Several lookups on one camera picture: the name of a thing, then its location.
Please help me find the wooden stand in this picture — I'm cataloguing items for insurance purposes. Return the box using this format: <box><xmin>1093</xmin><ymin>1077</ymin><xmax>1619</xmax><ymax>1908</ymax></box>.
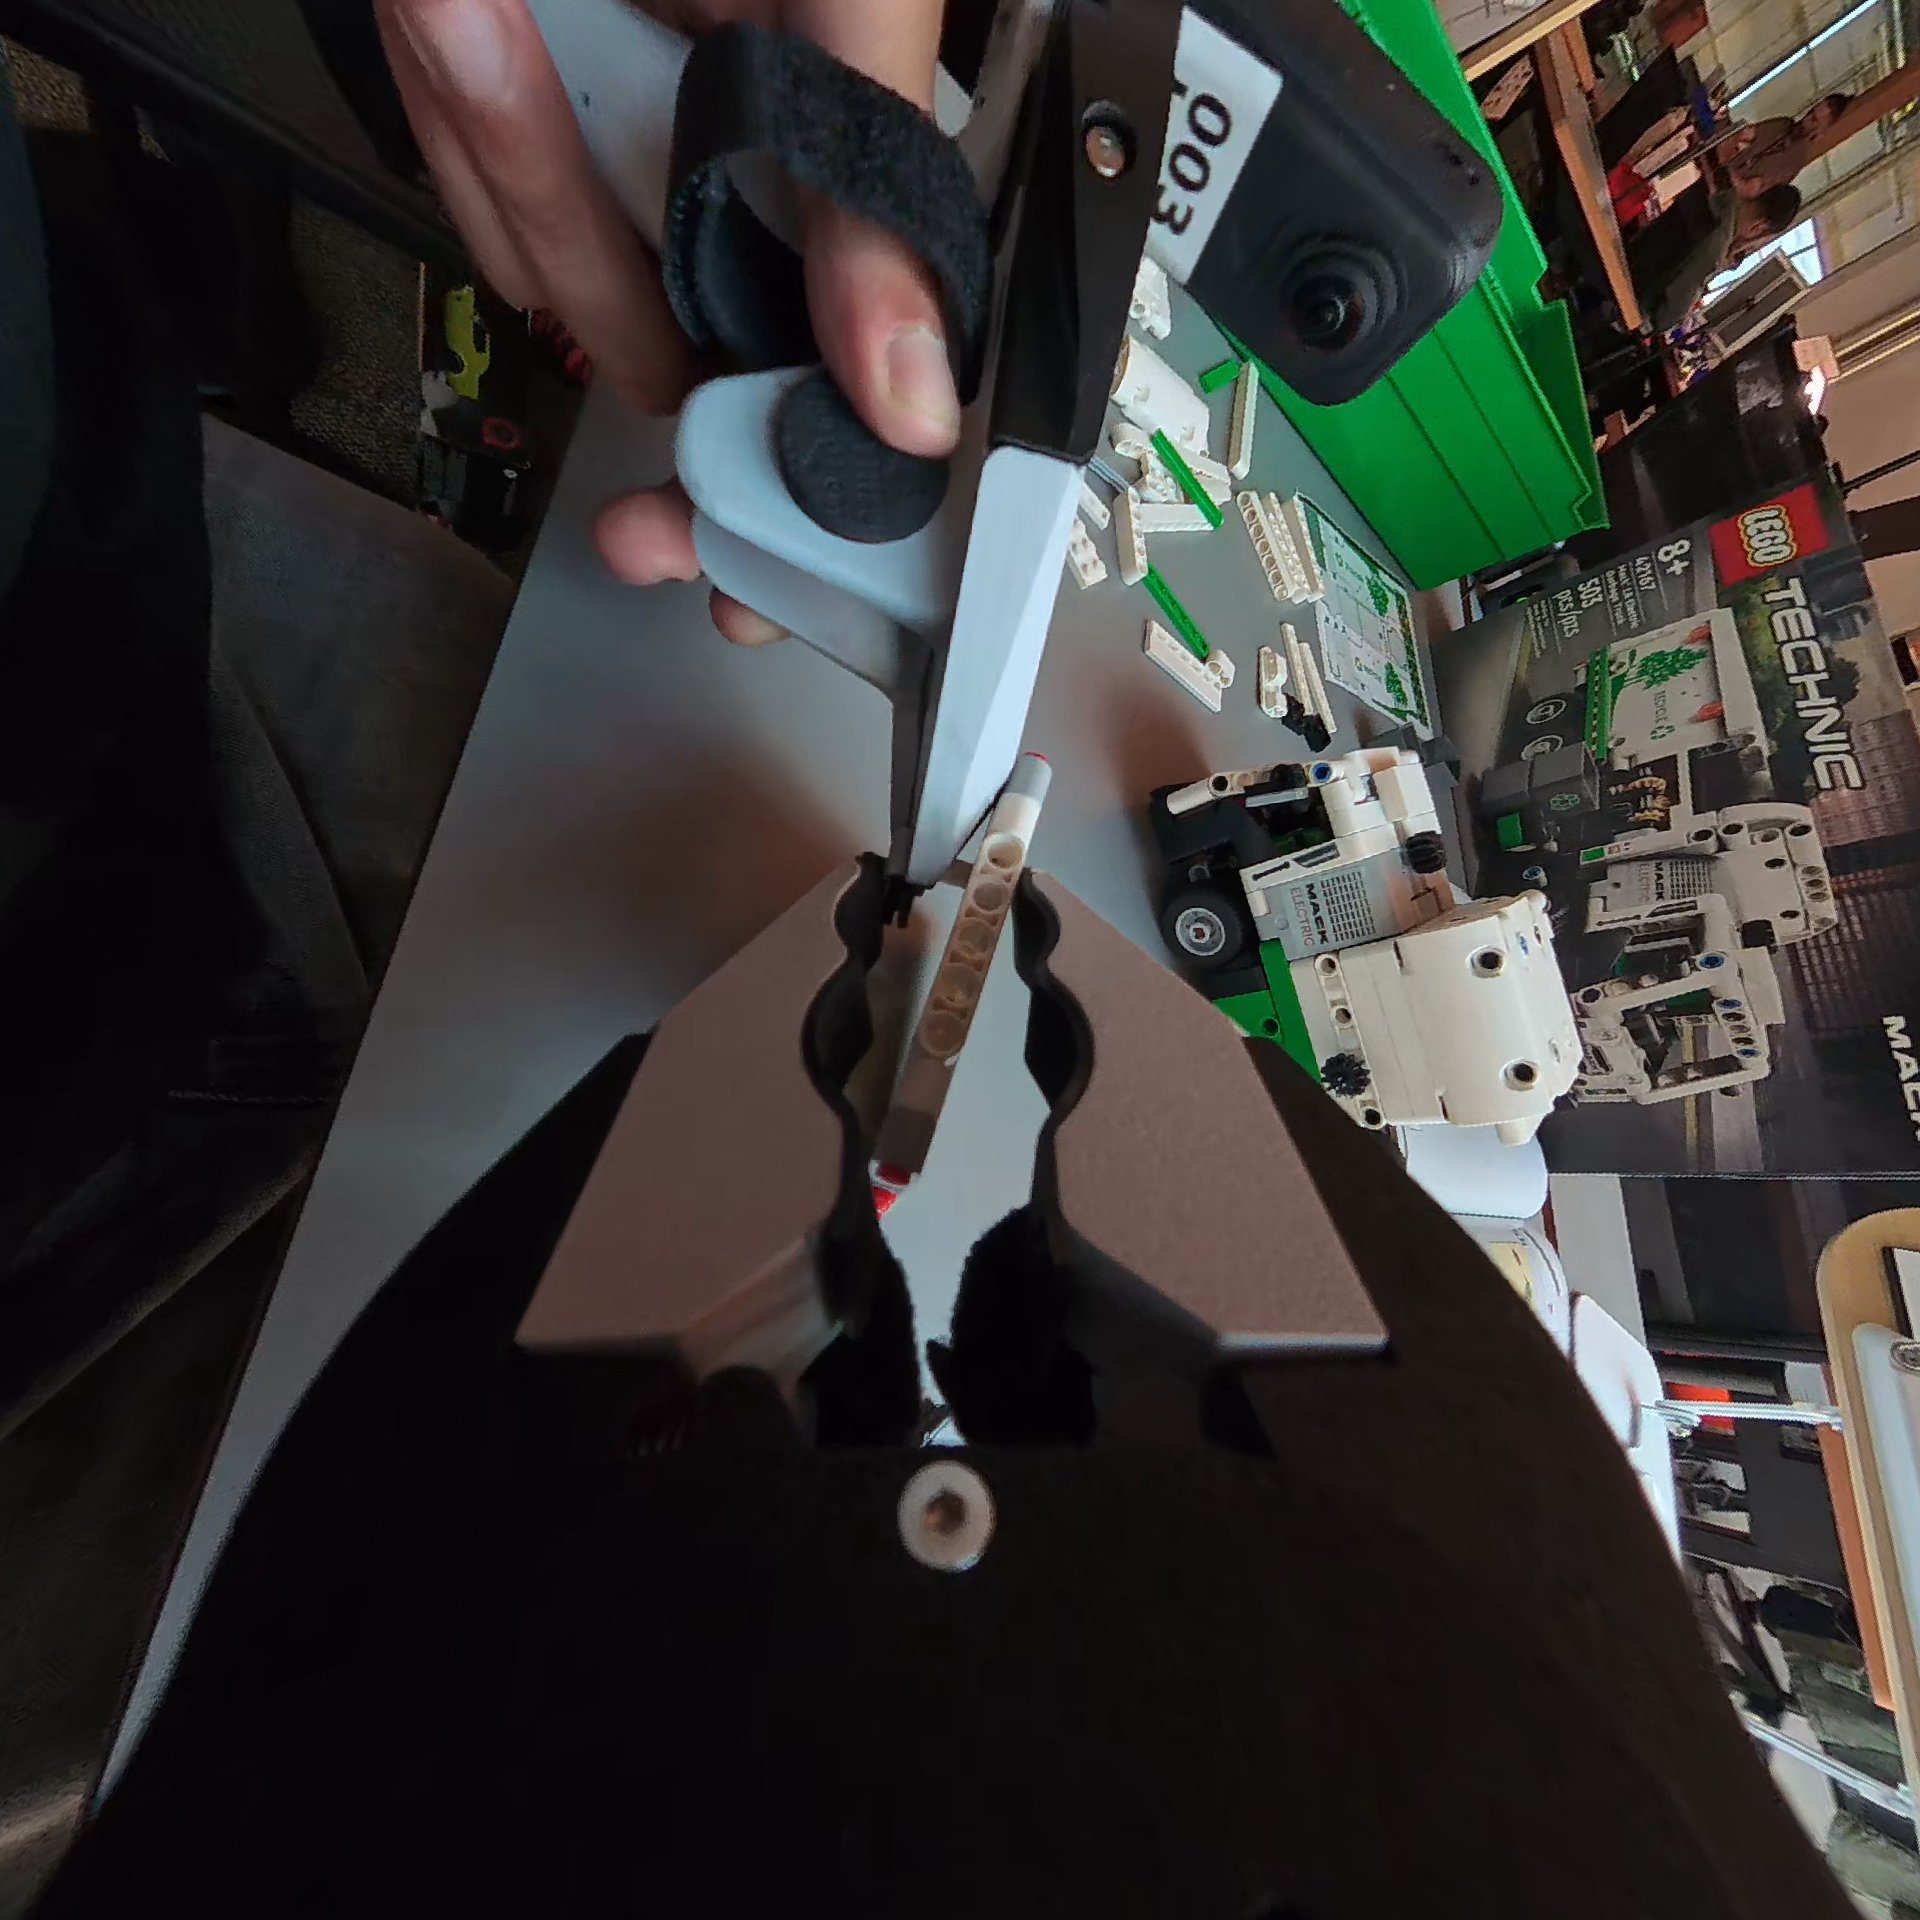
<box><xmin>1813</xmin><ymin>1212</ymin><xmax>1920</xmax><ymax>1712</ymax></box>

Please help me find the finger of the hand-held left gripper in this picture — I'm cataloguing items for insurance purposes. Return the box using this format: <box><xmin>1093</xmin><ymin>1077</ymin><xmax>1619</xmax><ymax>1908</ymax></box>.
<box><xmin>888</xmin><ymin>443</ymin><xmax>1100</xmax><ymax>909</ymax></box>

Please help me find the green and white sticker sheet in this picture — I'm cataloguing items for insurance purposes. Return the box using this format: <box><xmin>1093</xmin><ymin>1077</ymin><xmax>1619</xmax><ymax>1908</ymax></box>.
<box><xmin>1297</xmin><ymin>503</ymin><xmax>1427</xmax><ymax>737</ymax></box>

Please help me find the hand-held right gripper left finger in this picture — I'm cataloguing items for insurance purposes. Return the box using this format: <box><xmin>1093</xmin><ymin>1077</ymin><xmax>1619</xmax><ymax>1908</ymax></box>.
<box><xmin>512</xmin><ymin>856</ymin><xmax>921</xmax><ymax>1373</ymax></box>

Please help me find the pile of white lego pieces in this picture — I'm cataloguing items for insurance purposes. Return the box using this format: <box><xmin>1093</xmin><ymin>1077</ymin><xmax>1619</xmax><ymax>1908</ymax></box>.
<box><xmin>1066</xmin><ymin>256</ymin><xmax>1338</xmax><ymax>753</ymax></box>

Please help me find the white rounded object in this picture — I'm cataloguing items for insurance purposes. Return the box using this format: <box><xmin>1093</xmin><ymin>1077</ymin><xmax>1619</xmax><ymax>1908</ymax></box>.
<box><xmin>1402</xmin><ymin>1117</ymin><xmax>1675</xmax><ymax>1501</ymax></box>

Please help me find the lego set box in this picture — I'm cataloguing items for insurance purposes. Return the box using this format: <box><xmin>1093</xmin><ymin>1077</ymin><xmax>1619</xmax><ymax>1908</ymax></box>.
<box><xmin>1432</xmin><ymin>466</ymin><xmax>1920</xmax><ymax>1177</ymax></box>

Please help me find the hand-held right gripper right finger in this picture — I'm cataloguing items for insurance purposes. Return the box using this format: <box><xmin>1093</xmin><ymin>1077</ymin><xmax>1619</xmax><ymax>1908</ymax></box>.
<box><xmin>1010</xmin><ymin>869</ymin><xmax>1394</xmax><ymax>1368</ymax></box>

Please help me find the green plastic bin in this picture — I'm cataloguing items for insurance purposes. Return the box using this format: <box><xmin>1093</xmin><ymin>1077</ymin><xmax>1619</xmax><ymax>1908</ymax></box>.
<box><xmin>1246</xmin><ymin>0</ymin><xmax>1610</xmax><ymax>587</ymax></box>

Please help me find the grey cable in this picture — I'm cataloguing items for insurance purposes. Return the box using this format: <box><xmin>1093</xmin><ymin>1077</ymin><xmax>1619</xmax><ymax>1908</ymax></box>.
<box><xmin>1650</xmin><ymin>1385</ymin><xmax>1848</xmax><ymax>1431</ymax></box>

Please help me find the white lego beam with axle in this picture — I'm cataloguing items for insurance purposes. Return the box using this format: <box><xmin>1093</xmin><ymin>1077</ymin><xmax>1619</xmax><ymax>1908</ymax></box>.
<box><xmin>865</xmin><ymin>745</ymin><xmax>1059</xmax><ymax>1194</ymax></box>

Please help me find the person's left hand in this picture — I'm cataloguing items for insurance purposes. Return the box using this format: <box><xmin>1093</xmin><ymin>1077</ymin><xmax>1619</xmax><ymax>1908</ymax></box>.
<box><xmin>376</xmin><ymin>0</ymin><xmax>968</xmax><ymax>651</ymax></box>

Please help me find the white and green lego truck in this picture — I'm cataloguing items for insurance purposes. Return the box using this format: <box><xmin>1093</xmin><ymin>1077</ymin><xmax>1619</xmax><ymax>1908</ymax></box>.
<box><xmin>1155</xmin><ymin>742</ymin><xmax>1584</xmax><ymax>1151</ymax></box>

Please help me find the black bag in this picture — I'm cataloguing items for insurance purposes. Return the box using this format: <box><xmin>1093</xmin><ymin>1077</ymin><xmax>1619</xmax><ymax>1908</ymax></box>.
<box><xmin>404</xmin><ymin>256</ymin><xmax>588</xmax><ymax>540</ymax></box>

